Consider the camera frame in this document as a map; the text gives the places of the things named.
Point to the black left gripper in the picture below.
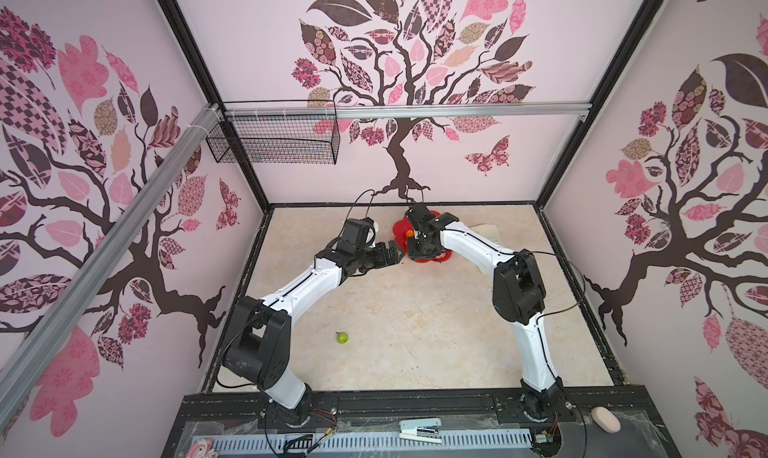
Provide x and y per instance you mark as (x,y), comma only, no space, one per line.
(383,260)

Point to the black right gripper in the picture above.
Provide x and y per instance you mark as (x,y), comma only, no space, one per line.
(414,253)

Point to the black wire basket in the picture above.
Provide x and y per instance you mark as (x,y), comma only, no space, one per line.
(277,132)

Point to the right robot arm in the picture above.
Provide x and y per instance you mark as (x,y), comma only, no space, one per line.
(518,295)

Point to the red flower fruit bowl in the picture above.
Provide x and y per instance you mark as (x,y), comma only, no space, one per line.
(399,230)

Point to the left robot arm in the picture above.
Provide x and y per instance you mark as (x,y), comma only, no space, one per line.
(258,340)

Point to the white slotted cable duct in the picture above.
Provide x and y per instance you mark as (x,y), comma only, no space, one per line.
(351,442)

